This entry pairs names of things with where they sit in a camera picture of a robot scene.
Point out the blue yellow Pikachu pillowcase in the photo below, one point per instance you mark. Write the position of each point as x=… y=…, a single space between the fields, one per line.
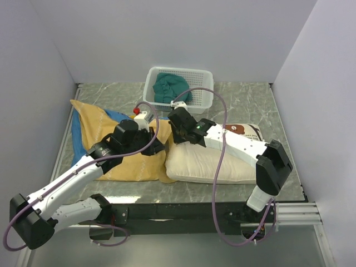
x=91 y=123

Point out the cream pillow with bear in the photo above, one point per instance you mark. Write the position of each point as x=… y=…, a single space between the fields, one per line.
x=195 y=163

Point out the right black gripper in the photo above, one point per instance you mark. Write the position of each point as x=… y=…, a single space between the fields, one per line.
x=177 y=138

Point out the white plastic basket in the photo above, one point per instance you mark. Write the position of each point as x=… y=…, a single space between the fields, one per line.
x=195 y=97

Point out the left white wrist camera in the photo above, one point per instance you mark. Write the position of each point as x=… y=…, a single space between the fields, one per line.
x=143 y=118

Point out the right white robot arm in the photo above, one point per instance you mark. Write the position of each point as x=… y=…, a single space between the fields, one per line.
x=271 y=162

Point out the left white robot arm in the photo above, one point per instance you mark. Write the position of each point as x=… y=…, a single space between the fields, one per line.
x=37 y=217

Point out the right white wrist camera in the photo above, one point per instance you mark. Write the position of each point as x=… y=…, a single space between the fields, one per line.
x=177 y=104

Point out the aluminium frame rail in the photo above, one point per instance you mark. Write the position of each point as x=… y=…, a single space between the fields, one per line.
x=297 y=214

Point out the green cloth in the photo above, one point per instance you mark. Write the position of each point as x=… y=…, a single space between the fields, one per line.
x=168 y=86

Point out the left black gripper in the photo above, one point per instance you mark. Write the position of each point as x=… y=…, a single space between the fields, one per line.
x=157 y=146

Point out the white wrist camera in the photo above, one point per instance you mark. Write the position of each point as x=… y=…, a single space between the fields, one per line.
x=143 y=118
x=177 y=104

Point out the black base bar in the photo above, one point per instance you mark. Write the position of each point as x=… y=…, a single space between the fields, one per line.
x=180 y=218

